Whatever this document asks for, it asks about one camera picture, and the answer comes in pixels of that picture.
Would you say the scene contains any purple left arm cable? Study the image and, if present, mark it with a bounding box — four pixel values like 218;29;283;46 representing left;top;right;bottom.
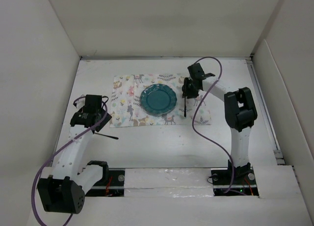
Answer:
32;96;110;226

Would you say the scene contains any teal scalloped ceramic plate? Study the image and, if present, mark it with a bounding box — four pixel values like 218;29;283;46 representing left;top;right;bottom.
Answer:
140;84;177;116

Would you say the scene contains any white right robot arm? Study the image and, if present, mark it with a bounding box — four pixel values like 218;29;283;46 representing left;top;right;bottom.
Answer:
182;63;258;184

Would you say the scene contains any dark metal fork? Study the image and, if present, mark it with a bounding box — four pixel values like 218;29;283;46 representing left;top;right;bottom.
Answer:
94;132;119;140

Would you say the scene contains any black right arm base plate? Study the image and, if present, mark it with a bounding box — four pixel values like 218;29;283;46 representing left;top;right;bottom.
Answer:
207;168;259;197

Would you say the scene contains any animal print cloth placemat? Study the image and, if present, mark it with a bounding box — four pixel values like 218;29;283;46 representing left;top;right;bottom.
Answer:
110;74;211;128

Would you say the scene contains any black metal spoon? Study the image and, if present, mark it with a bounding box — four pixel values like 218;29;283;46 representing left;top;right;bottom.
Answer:
183;87;186;118

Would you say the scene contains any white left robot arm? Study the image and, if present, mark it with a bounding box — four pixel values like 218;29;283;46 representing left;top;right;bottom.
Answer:
37;95;111;214

